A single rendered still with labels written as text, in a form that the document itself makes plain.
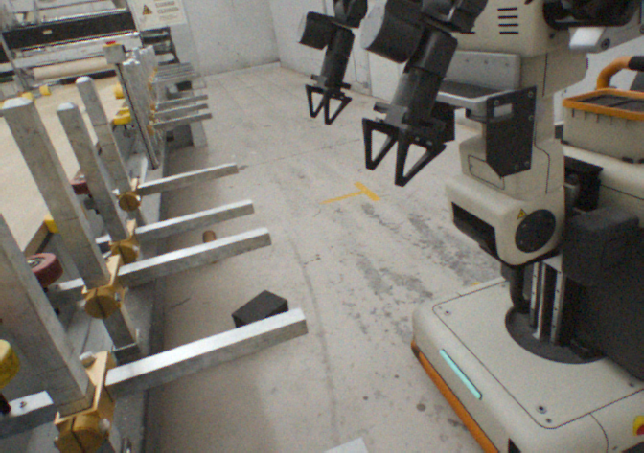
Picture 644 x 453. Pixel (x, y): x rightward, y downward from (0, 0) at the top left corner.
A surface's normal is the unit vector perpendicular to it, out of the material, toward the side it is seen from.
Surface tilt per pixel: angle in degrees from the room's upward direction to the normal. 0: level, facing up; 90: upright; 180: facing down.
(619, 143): 92
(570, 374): 0
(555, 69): 90
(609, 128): 92
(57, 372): 90
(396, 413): 0
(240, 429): 0
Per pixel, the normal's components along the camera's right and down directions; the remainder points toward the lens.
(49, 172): 0.30, 0.38
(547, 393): -0.15, -0.89
